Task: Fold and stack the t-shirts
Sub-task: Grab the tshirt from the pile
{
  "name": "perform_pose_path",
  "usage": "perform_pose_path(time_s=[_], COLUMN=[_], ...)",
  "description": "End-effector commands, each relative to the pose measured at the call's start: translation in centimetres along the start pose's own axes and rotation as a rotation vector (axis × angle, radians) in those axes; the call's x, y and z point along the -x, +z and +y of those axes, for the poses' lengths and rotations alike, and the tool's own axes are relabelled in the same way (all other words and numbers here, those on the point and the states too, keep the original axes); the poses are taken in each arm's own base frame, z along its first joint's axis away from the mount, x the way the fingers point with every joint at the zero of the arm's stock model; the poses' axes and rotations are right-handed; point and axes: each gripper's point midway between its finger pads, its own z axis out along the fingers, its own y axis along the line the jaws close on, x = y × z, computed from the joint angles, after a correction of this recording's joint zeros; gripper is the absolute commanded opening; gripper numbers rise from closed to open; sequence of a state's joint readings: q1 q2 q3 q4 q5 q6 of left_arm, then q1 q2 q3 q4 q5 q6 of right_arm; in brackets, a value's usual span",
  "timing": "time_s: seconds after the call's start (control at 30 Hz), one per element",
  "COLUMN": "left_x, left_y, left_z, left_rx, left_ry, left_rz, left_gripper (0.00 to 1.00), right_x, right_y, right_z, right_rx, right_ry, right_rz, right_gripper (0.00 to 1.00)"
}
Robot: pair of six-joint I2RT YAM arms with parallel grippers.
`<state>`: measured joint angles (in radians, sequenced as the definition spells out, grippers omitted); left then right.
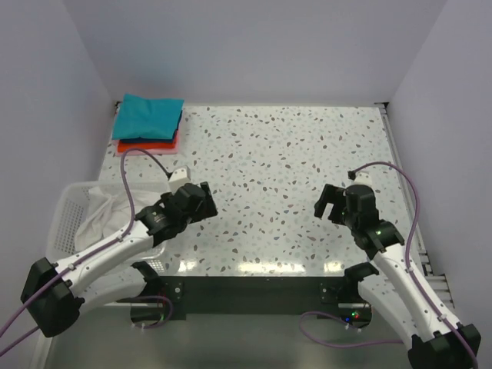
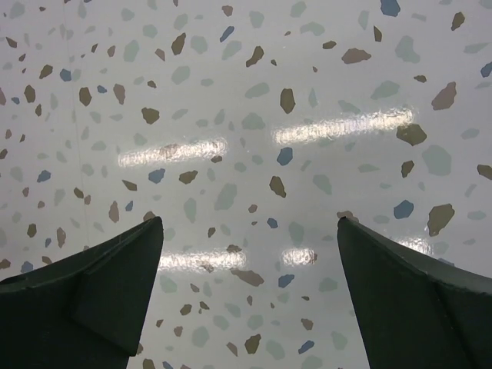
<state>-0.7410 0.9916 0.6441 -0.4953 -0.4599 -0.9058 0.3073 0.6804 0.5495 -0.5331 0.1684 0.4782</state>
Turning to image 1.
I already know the white t-shirt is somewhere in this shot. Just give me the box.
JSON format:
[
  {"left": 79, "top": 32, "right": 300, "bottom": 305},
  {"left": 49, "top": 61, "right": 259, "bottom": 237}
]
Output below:
[{"left": 74, "top": 185, "right": 170, "bottom": 251}]

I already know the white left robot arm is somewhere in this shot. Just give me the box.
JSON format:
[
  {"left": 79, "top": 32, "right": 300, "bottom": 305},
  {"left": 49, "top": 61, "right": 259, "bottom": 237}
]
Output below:
[{"left": 21, "top": 182, "right": 218, "bottom": 337}]

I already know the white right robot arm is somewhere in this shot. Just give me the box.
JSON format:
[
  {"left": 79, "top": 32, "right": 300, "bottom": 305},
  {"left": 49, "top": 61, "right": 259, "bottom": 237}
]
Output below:
[{"left": 314, "top": 184, "right": 481, "bottom": 368}]

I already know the pink folded t-shirt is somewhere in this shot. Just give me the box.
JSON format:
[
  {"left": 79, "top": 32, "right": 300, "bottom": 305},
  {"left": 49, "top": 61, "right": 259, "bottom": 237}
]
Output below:
[{"left": 114, "top": 132, "right": 181, "bottom": 158}]

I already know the orange folded t-shirt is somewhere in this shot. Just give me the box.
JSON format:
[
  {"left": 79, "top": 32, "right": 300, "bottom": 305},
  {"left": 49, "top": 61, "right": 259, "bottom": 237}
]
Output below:
[{"left": 117, "top": 130, "right": 181, "bottom": 154}]

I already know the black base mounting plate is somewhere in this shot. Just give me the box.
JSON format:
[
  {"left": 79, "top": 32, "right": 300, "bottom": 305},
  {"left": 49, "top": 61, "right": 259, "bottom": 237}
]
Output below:
[{"left": 114, "top": 274, "right": 385, "bottom": 331}]

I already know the teal folded t-shirt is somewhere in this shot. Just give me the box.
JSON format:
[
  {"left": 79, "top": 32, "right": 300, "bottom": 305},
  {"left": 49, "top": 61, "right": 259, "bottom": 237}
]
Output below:
[{"left": 112, "top": 94, "right": 184, "bottom": 140}]

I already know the white plastic basket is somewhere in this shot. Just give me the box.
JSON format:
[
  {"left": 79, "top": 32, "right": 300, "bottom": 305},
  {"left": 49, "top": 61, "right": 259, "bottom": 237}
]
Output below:
[{"left": 45, "top": 181, "right": 168, "bottom": 264}]

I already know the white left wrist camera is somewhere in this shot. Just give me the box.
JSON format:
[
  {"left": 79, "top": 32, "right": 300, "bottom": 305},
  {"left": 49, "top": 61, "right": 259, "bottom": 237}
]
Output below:
[{"left": 168, "top": 165, "right": 191, "bottom": 193}]

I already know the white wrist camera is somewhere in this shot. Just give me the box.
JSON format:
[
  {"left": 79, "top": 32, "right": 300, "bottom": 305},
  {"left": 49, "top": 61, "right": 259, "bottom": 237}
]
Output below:
[
  {"left": 168, "top": 165, "right": 191, "bottom": 193},
  {"left": 347, "top": 171, "right": 373, "bottom": 188}
]

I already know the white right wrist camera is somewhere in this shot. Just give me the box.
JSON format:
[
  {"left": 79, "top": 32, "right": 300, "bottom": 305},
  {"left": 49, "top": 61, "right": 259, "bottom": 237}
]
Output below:
[{"left": 347, "top": 171, "right": 373, "bottom": 188}]

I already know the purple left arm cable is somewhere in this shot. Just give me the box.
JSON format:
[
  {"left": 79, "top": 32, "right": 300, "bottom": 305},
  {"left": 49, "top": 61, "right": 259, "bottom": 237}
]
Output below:
[{"left": 0, "top": 148, "right": 172, "bottom": 343}]

